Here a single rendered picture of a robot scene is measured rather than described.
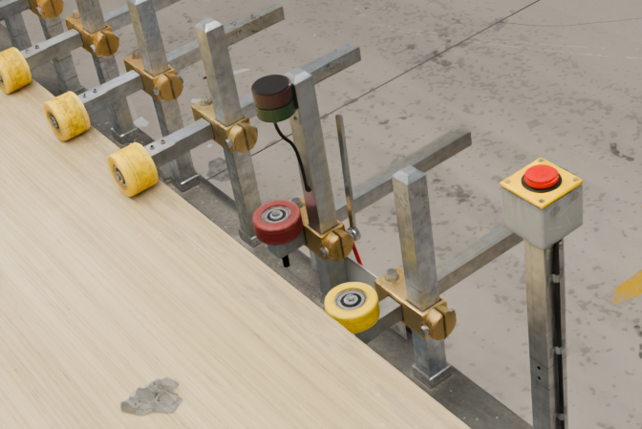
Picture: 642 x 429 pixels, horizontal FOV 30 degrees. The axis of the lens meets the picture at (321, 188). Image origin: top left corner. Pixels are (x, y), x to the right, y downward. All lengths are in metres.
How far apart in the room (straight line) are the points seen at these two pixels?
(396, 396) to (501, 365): 1.30
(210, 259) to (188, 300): 0.10
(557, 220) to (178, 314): 0.65
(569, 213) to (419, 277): 0.38
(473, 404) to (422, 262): 0.26
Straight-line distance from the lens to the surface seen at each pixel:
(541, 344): 1.60
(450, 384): 1.92
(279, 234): 1.94
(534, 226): 1.44
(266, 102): 1.77
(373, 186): 2.06
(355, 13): 4.39
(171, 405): 1.69
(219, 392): 1.69
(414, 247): 1.73
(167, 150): 2.08
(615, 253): 3.22
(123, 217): 2.05
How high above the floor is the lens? 2.09
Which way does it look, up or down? 36 degrees down
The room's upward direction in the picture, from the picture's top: 10 degrees counter-clockwise
